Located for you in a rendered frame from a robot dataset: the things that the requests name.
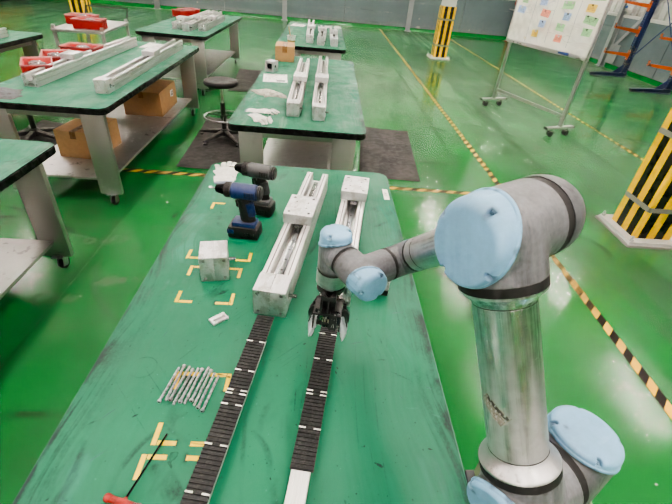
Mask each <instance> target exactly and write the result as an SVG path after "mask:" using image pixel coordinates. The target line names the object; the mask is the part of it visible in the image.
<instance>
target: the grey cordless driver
mask: <svg viewBox="0 0 672 504"><path fill-rule="evenodd" d="M229 167H233V168H234V169H235V171H237V172H240V173H242V175H243V176H249V177H253V178H252V183H253V184H255V185H258V186H262V187H263V198H262V200H261V201H253V202H254V206H255V211H256V215H260V216H265V217H271V215H272V214H273V213H274V211H275V210H276V202H275V200H273V198H272V197H270V196H269V194H270V188H269V182H268V180H273V181H274V180H275V179H276V177H277V168H276V167H275V166H272V165H266V164H260V163H254V162H245V161H244V162H243V163H237V164H235V166H231V165H229Z"/></svg>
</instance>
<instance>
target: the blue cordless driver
mask: <svg viewBox="0 0 672 504"><path fill-rule="evenodd" d="M209 188H213V189H215V191H216V192H217V193H220V194H223V195H224V196H225V197H229V198H234V199H235V202H236V206H237V207H238V208H239V213H240V216H239V215H236V216H235V218H233V219H232V221H231V222H230V224H229V225H228V228H227V233H228V236H229V237H232V238H240V239H248V240H258V238H259V236H260V234H261V232H262V222H261V221H259V219H258V218H255V216H256V211H255V206H254V202H253V201H261V200H262V198H263V187H262V186H258V185H255V184H247V183H238V182H233V183H232V182H227V181H226V182H225V183H222V184H216V186H215V187H211V186H209Z"/></svg>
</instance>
